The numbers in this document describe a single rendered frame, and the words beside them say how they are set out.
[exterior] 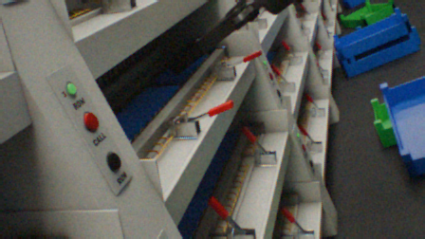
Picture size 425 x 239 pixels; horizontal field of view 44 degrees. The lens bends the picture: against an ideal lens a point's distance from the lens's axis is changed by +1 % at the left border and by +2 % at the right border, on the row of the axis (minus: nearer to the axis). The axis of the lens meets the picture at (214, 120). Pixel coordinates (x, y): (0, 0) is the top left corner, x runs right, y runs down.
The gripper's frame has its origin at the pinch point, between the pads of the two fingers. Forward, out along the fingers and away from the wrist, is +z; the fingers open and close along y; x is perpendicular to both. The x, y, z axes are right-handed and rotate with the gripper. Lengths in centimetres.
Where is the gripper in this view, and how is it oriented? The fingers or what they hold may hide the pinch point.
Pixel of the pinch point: (188, 55)
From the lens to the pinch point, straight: 92.7
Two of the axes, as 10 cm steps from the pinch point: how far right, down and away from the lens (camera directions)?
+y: -2.1, 3.7, -9.0
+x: 6.2, 7.7, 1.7
